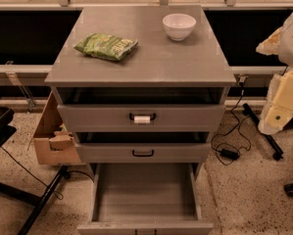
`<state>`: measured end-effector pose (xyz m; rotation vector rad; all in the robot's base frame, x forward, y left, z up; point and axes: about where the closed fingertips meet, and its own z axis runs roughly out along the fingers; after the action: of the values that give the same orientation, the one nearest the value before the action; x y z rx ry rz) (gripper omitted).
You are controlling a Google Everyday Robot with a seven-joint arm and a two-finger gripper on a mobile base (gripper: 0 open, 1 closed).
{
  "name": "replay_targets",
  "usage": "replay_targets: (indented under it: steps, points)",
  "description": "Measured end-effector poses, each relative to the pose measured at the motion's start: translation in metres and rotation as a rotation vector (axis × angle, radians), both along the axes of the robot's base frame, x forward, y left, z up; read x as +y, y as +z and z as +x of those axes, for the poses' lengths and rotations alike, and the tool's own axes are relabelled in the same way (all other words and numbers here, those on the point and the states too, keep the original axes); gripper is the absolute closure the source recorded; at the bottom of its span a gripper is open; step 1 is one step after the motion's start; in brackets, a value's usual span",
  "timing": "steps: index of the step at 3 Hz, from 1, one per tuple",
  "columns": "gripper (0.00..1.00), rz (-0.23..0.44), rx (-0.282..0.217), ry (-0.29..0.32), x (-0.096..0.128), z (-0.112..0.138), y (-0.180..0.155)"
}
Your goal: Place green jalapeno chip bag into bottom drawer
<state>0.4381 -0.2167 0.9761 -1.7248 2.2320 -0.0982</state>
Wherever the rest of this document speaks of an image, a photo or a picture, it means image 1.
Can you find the green jalapeno chip bag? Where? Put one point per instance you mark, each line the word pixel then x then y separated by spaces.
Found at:
pixel 105 46

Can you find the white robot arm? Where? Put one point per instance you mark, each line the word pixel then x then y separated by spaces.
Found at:
pixel 280 43

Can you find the grey drawer cabinet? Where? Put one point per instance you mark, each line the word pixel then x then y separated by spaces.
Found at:
pixel 159 71

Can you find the middle grey drawer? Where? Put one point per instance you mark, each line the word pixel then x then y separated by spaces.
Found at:
pixel 143 152

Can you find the grey drawer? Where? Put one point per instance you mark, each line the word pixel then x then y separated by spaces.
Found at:
pixel 145 199
pixel 144 118
pixel 143 152

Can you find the bottom grey drawer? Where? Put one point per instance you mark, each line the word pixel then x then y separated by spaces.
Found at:
pixel 145 199

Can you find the top grey drawer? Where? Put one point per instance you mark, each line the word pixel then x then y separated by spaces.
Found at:
pixel 144 118

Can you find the white ceramic bowl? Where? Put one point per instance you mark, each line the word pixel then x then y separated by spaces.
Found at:
pixel 178 26

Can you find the cardboard box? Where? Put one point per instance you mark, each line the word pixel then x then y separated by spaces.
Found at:
pixel 54 145

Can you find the black stand base left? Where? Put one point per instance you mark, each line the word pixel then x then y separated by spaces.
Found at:
pixel 38 202

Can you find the black power adapter with cable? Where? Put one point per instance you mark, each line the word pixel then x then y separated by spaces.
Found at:
pixel 225 152

